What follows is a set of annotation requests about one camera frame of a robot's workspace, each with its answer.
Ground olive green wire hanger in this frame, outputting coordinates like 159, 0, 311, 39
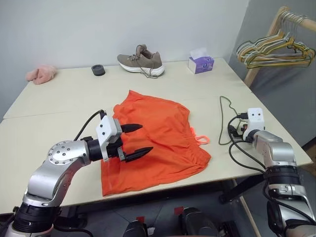
218, 95, 245, 146

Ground black round puck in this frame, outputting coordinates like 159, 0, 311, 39
90, 64, 107, 78

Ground pink plush cloth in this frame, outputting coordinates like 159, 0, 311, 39
25, 64, 58, 85

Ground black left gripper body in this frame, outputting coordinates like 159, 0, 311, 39
106, 132, 126, 161

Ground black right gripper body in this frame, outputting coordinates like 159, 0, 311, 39
233, 118, 248, 138

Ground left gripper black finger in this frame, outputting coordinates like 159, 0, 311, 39
120, 146, 155, 163
120, 123, 144, 134

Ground orange shorts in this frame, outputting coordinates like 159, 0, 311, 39
100, 90, 212, 198

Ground purple tissue box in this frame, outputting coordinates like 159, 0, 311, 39
188, 47, 215, 75

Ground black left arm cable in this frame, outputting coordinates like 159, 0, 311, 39
74, 109, 107, 142

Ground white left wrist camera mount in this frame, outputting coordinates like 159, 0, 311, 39
95, 115, 122, 163

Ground brown sneaker white sole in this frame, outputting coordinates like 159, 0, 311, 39
117, 44, 166, 80

